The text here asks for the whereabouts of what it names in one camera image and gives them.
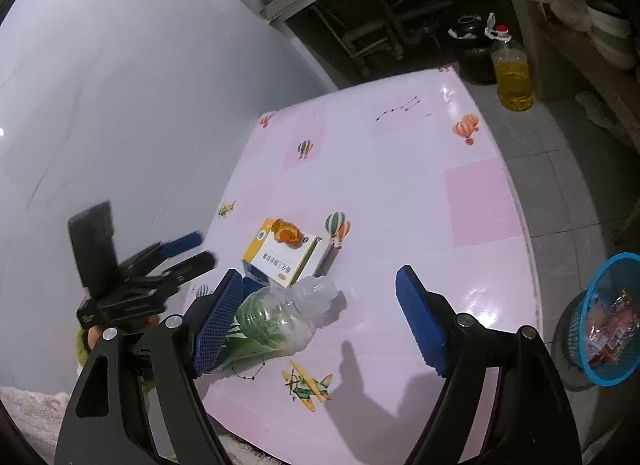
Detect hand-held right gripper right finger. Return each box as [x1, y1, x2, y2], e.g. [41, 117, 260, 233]
[396, 266, 583, 465]

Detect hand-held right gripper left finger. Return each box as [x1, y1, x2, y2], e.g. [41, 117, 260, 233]
[54, 269, 244, 465]

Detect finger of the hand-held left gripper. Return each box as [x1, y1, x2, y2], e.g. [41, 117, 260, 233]
[127, 231, 203, 266]
[150, 251, 219, 282]

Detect clear plastic bottle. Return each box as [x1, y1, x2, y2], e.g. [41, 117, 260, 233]
[220, 275, 346, 371]

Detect blue plastic basket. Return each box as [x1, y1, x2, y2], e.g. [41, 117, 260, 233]
[552, 252, 640, 388]

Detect person's left hand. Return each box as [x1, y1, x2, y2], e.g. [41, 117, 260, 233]
[82, 314, 162, 352]

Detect yellow blue medicine box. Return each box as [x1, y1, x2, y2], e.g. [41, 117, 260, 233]
[241, 218, 281, 282]

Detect white yellow medicine box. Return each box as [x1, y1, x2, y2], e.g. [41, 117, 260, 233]
[249, 234, 334, 289]

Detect orange peel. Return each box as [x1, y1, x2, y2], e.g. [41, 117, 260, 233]
[270, 219, 306, 248]

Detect crumpled red snack wrappers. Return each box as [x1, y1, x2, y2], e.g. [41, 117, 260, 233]
[582, 287, 640, 368]

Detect yellow cooking oil bottle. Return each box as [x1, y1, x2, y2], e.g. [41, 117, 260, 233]
[484, 12, 535, 112]

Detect black ceramic jar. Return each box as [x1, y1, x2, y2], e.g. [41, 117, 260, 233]
[447, 15, 498, 86]

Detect crumpled white floor bag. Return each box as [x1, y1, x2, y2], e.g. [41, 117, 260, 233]
[575, 91, 621, 126]

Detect metal sink pipes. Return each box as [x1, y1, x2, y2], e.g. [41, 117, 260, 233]
[315, 0, 451, 76]

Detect stack of pale bowls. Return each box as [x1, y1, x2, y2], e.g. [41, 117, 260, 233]
[587, 0, 638, 71]

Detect white plastic bag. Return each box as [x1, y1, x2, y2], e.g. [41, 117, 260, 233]
[530, 0, 593, 33]

